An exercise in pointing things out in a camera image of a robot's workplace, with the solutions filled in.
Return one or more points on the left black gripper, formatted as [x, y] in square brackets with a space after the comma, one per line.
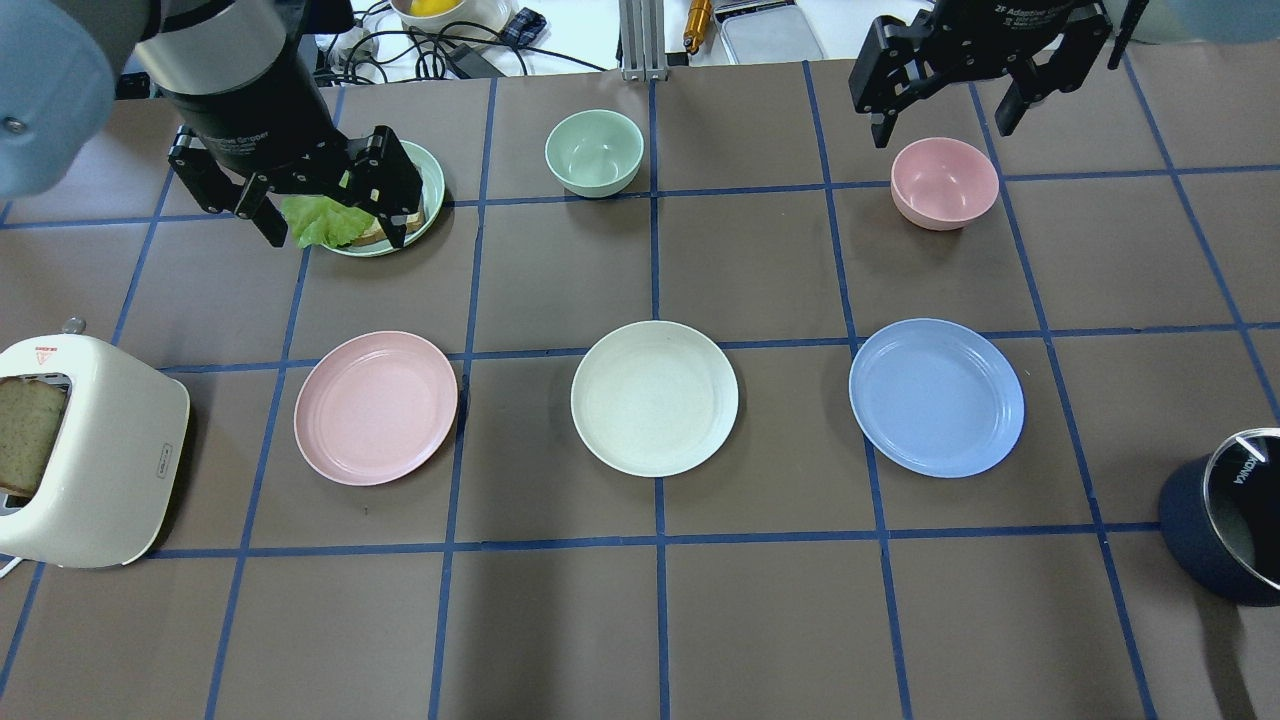
[250, 115]

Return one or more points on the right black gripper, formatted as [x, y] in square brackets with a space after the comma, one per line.
[985, 42]

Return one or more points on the pink plate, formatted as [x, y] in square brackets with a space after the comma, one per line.
[375, 408]

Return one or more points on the blue plate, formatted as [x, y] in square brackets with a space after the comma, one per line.
[936, 398]

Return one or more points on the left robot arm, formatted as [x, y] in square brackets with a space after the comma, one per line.
[62, 60]

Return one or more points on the lettuce leaf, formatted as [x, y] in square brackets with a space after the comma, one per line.
[324, 222]

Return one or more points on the green plate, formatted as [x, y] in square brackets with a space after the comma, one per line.
[432, 201]

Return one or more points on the pink bowl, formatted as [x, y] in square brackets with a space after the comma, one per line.
[943, 184]

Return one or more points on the black power adapter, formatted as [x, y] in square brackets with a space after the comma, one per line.
[465, 62]

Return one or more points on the silver tray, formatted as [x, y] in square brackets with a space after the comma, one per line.
[766, 32]

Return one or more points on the white bowl with fruit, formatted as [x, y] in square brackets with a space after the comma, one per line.
[467, 19]

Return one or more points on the green bowl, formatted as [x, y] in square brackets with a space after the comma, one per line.
[595, 153]

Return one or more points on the bread slice in toaster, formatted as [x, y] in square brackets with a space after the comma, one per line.
[31, 413]

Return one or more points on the white toaster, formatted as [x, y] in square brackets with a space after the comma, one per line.
[110, 473]

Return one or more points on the cream plate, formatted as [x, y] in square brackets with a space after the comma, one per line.
[654, 399]

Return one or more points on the glass pot lid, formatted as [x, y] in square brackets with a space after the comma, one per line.
[1241, 491]

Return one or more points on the dark blue pot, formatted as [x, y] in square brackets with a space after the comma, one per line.
[1184, 523]

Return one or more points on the orange handled tool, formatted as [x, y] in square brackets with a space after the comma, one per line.
[698, 16]

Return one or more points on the aluminium frame post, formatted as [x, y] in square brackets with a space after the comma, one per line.
[642, 41]

